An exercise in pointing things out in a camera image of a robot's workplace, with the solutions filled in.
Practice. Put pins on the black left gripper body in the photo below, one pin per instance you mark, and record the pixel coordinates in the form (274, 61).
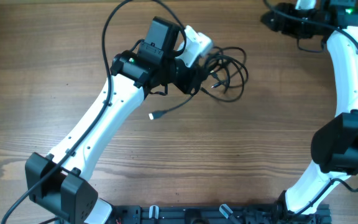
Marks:
(185, 77)

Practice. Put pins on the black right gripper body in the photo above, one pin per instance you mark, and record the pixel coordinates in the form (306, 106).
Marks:
(289, 23)

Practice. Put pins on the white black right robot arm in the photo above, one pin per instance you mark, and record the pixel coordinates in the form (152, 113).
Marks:
(334, 147)

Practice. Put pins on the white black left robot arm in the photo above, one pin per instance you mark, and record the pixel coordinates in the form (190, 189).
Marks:
(60, 181)

